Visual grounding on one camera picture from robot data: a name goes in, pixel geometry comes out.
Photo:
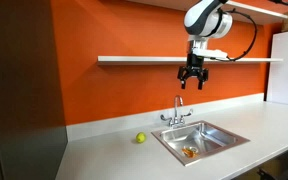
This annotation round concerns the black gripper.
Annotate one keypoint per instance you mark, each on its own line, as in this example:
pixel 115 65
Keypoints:
pixel 193 68

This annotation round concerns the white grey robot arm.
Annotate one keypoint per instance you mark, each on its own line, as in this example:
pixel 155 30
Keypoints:
pixel 203 21

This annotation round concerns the stainless steel sink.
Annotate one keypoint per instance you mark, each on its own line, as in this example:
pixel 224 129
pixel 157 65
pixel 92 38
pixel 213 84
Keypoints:
pixel 202 137

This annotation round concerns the chrome faucet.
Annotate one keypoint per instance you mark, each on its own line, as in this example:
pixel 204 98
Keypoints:
pixel 177 119

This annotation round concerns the green lime fruit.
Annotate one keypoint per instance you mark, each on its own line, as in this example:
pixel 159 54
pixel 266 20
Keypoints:
pixel 140 137

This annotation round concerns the white board panel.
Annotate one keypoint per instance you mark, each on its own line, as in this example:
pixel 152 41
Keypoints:
pixel 277 91

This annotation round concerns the dark brown tall cabinet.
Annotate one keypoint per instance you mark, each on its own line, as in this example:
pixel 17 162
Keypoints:
pixel 32 128

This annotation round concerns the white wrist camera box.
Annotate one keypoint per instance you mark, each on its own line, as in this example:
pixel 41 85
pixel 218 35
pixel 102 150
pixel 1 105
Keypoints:
pixel 210 54

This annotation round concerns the white upper wall shelf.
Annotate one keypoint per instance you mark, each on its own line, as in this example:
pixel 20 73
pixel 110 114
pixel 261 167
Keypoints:
pixel 263 16

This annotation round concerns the white wall shelf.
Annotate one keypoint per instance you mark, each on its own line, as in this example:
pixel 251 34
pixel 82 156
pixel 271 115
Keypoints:
pixel 158 60
pixel 263 16

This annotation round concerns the white lower wall shelf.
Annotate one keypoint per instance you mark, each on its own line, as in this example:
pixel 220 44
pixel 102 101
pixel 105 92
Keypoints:
pixel 158 60

